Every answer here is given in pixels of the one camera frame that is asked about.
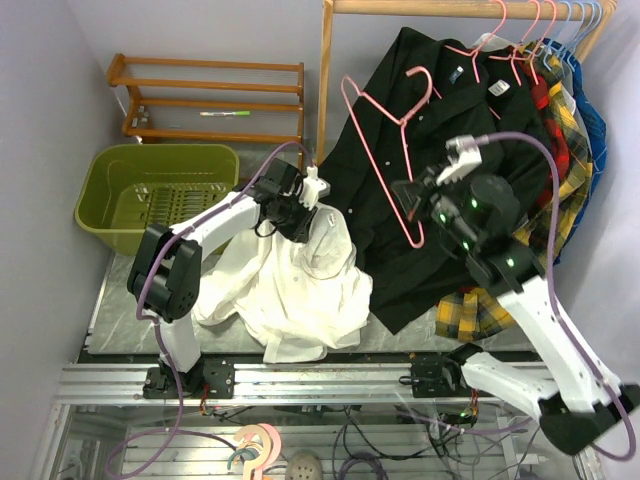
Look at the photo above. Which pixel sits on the peach plastic hangers pile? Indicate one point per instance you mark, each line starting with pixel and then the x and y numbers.
pixel 262 443

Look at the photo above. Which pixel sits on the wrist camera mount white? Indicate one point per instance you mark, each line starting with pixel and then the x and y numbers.
pixel 313 188
pixel 464 156

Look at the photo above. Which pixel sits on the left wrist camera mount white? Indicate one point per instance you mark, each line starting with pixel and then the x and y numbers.
pixel 313 188

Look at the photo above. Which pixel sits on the white shirt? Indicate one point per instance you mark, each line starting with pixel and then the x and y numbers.
pixel 298 300

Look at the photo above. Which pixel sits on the black shirt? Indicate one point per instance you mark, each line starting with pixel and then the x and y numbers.
pixel 509 96
pixel 408 266

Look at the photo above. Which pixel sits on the blue shirt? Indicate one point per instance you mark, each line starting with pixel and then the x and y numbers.
pixel 585 134

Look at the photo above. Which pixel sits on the pink hanger of black shirt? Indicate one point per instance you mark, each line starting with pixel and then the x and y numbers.
pixel 472 54

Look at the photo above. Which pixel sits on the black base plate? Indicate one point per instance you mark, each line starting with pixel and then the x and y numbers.
pixel 208 378
pixel 436 377

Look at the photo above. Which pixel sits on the wooden shoe rack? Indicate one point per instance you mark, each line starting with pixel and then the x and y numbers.
pixel 165 96

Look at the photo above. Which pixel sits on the yellow plaid shirt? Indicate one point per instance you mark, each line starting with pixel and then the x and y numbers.
pixel 474 315

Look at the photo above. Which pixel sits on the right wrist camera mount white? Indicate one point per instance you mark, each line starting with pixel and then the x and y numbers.
pixel 464 156

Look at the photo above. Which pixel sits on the green plastic laundry basket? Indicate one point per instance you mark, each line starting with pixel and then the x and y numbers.
pixel 129 187

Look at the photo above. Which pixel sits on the black shirt behind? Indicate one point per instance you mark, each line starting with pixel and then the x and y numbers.
pixel 509 96

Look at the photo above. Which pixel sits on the red plaid shirt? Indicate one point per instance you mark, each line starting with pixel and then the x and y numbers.
pixel 542 101

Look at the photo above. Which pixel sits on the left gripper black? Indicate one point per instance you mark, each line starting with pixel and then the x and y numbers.
pixel 300 232

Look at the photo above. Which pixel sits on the aluminium rail base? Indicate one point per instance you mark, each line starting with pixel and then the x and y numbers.
pixel 343 380

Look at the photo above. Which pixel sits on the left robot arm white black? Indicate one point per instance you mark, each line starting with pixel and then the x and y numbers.
pixel 165 276

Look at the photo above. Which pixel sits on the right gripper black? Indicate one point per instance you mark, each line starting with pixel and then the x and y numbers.
pixel 431 188

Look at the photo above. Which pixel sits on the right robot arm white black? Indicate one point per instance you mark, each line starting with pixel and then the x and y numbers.
pixel 582 400

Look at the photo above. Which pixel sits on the green white marker pen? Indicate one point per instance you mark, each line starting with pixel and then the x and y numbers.
pixel 221 114

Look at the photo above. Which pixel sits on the grey perforated shoe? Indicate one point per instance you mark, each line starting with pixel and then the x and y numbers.
pixel 304 465

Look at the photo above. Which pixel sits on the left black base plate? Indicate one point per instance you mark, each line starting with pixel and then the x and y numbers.
pixel 208 378

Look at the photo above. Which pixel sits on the black shirt front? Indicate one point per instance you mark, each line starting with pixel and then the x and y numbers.
pixel 408 266

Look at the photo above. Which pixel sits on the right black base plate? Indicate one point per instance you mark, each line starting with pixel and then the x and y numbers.
pixel 436 377

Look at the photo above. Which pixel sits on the wooden clothes rack frame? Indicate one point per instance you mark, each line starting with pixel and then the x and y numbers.
pixel 519 10

